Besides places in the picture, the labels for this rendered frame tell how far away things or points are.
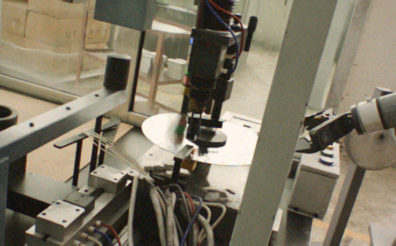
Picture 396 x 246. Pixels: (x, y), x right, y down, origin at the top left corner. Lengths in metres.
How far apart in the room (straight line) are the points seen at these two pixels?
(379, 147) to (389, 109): 1.16
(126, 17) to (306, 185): 0.71
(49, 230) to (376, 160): 1.66
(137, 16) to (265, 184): 0.53
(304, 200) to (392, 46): 2.97
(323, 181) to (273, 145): 0.88
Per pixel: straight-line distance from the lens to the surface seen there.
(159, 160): 1.25
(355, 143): 2.15
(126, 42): 1.71
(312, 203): 1.38
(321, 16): 0.45
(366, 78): 4.22
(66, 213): 0.89
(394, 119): 1.08
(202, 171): 1.21
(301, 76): 0.46
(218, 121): 1.09
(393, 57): 4.23
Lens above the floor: 1.36
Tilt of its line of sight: 19 degrees down
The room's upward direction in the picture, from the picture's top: 12 degrees clockwise
